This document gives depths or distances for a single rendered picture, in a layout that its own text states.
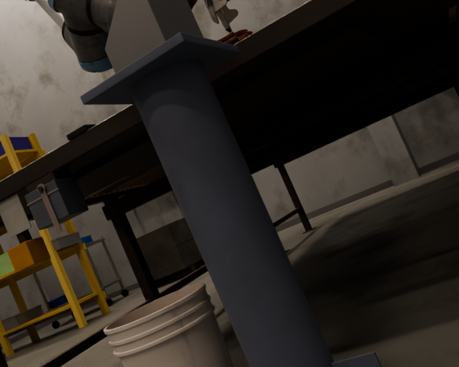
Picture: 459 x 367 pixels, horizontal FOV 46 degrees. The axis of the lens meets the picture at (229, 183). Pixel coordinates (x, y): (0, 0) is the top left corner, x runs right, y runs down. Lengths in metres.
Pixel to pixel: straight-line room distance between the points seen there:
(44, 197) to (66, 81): 7.28
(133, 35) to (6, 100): 8.75
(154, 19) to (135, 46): 0.07
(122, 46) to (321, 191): 6.07
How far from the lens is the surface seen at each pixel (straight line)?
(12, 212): 1.89
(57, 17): 1.53
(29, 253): 1.84
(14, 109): 9.76
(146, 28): 1.15
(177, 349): 1.41
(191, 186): 1.10
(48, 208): 1.75
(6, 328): 7.19
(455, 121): 6.80
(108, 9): 1.22
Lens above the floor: 0.53
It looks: 3 degrees up
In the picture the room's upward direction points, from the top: 24 degrees counter-clockwise
